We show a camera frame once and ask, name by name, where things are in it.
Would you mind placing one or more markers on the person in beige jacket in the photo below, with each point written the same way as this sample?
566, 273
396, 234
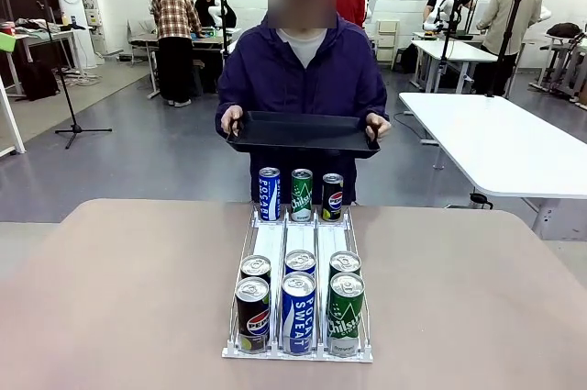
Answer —
509, 14

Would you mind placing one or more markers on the grey workbench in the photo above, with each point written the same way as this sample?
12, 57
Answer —
206, 41

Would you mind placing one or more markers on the black plastic serving tray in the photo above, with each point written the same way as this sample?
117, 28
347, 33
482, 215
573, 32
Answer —
298, 133

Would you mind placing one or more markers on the person's left forearm purple sleeve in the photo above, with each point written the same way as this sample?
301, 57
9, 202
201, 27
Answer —
377, 101

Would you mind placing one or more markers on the person's right forearm purple sleeve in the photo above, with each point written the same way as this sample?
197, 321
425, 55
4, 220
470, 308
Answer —
228, 98

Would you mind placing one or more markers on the person's left hand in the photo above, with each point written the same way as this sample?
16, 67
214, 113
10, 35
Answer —
381, 126

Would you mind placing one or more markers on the large white table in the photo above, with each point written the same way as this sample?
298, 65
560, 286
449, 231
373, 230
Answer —
495, 142

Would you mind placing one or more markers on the white drawer cabinet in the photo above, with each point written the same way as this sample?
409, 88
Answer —
387, 41

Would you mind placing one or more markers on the black camera tripod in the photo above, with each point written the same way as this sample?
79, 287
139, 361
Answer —
224, 18
506, 41
444, 55

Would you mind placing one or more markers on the black Pepsi can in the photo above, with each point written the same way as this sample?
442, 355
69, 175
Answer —
256, 266
252, 316
332, 199

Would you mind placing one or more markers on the blue Pocari Sweat can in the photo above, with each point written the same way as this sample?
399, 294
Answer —
300, 261
269, 195
298, 316

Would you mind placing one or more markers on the person's right hand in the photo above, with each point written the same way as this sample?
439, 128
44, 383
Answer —
230, 117

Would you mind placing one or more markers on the green box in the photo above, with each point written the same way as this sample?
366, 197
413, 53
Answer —
7, 41

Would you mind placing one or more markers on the person in plaid shirt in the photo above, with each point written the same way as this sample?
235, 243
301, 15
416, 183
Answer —
174, 14

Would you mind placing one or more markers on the cluttered white desk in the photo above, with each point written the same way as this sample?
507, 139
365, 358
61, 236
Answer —
50, 34

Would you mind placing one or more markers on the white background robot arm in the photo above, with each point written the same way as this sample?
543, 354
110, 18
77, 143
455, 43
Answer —
440, 14

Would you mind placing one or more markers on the green Chilsung cider can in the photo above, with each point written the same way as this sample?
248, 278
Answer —
346, 316
302, 197
345, 262

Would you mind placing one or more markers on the black bag on desk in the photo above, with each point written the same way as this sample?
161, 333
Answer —
564, 30

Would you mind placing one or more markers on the white table leg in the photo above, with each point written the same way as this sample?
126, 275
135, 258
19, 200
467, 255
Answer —
11, 119

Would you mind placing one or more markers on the seated person in black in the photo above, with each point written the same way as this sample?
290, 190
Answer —
206, 4

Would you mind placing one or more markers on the black microphone stand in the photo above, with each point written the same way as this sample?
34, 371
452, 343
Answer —
75, 127

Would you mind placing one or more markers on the person in purple jacket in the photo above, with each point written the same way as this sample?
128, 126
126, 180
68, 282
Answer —
275, 78

